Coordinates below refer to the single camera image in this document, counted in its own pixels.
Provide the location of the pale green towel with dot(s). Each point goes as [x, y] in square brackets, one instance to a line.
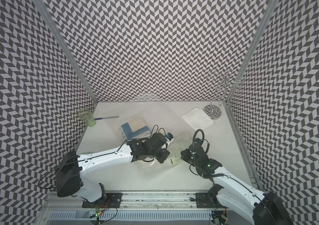
[179, 144]

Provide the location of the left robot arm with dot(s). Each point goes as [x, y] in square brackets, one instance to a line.
[72, 173]

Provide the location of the chrome wire mug stand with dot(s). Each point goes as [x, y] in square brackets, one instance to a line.
[221, 82]

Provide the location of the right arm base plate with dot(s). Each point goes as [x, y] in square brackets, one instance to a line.
[205, 200]

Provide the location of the green glass cup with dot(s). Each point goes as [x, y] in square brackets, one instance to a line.
[86, 116]

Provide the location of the aluminium front rail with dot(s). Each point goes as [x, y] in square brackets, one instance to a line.
[131, 200]

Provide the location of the white cloth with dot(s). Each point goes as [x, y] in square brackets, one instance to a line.
[197, 119]

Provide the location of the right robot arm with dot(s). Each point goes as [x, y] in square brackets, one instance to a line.
[256, 206]

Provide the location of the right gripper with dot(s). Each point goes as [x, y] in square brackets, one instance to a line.
[185, 154]

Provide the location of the purple handled utensil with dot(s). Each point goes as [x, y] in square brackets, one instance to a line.
[103, 118]

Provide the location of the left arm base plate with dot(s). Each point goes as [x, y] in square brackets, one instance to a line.
[110, 200]

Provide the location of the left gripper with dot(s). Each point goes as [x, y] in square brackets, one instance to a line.
[165, 155]

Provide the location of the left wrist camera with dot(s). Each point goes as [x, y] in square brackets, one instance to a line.
[170, 138]

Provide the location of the blue and beige towel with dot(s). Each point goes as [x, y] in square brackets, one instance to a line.
[136, 128]

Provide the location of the clear plastic vacuum bag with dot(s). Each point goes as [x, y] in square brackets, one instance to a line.
[155, 132]

